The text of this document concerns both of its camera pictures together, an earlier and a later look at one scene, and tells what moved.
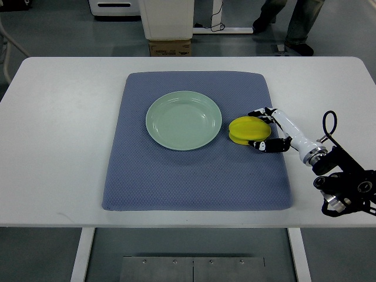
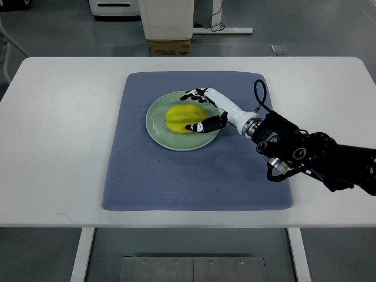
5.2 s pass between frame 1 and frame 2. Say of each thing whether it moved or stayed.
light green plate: stayed
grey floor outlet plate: stayed
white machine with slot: stayed
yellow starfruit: moved
